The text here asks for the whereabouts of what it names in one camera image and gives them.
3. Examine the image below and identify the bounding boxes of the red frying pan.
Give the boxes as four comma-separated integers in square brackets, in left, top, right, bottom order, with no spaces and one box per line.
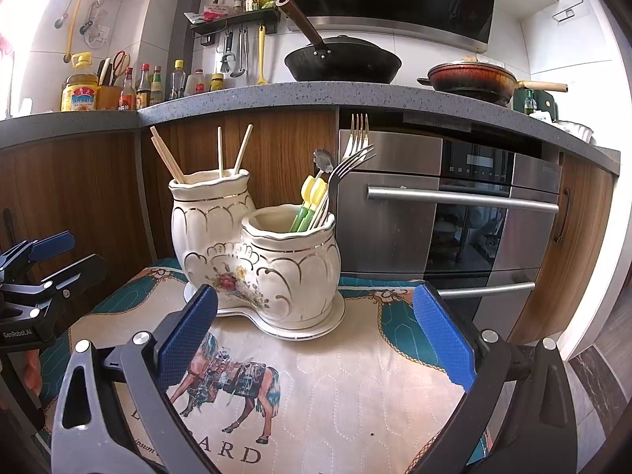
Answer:
[417,56,568,105]

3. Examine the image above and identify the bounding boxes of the black wok with wooden handle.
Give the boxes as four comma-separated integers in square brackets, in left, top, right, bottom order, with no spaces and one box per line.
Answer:
[276,0,402,85]

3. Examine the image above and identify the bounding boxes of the white ribbed dish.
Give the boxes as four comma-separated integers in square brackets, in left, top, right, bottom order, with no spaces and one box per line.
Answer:
[555,120,596,145]

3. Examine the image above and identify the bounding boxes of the gold trimmed fork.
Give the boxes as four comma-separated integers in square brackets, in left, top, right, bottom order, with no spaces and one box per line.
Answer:
[326,113,371,193]

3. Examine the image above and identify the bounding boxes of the brown knife block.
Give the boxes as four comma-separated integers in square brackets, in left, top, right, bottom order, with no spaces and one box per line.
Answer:
[96,85,123,111]

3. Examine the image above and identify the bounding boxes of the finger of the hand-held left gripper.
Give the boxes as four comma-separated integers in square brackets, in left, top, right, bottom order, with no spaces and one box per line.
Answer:
[0,254,107,310]
[0,231,76,285]

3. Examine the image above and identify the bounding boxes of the stainless steel oven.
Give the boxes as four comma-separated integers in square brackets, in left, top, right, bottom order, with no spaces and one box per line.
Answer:
[338,128,564,318]

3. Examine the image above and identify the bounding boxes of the dark soy sauce bottle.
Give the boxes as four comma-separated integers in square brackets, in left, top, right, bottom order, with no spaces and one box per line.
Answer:
[135,63,151,108]

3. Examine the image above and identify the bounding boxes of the black wall shelf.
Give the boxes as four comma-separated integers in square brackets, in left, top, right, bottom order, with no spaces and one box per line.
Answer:
[190,10,282,46]

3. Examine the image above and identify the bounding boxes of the grey kitchen countertop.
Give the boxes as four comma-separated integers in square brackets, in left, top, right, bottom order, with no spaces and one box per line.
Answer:
[0,81,620,177]

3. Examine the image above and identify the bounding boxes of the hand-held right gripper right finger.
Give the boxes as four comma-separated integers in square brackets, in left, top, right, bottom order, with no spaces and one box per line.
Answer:
[410,280,578,474]

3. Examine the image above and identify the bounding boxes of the white ceramic holder tray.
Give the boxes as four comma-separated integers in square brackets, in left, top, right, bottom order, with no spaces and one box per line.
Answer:
[184,281,346,342]

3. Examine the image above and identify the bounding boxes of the red handled scissors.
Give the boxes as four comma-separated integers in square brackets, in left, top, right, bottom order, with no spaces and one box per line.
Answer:
[109,51,130,87]

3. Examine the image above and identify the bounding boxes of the red cap sauce bottle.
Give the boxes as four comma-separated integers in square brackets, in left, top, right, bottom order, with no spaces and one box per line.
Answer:
[118,66,137,110]

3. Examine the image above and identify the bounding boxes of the white floral ceramic utensil holder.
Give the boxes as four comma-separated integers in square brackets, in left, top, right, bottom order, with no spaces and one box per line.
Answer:
[169,168,342,327]

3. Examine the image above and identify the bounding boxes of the printed quilted mat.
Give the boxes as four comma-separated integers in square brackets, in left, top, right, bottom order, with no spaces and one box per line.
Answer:
[37,257,499,474]

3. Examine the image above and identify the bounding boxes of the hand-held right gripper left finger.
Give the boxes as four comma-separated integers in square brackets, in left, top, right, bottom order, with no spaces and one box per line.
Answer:
[51,284,219,474]

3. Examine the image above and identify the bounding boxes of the large yellow oil bottle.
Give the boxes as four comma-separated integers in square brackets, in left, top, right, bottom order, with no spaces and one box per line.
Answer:
[60,52,100,112]

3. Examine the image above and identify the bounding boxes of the person's left hand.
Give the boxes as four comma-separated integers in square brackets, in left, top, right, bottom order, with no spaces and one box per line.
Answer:
[24,348,44,398]

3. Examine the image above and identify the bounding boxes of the dark green appliance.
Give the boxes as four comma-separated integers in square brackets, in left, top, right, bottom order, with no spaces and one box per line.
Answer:
[512,88,559,122]

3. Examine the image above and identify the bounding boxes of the wooden base cabinet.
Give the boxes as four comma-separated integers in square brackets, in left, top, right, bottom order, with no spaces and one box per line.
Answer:
[508,153,614,346]
[0,109,341,337]

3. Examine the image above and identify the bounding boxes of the clear bottle yellow cap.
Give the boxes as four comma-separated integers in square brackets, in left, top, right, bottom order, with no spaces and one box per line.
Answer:
[169,59,187,101]

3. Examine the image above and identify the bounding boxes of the yellow hanging spatula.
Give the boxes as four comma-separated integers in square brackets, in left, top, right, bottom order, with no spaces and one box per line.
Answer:
[256,24,269,86]

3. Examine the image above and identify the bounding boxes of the hanging spoon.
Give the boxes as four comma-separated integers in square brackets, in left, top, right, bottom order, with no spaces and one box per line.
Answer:
[54,0,75,30]

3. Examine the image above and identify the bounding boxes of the yellow hanging utensil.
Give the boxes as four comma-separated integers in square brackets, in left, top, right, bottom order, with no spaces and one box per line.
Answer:
[63,0,88,64]

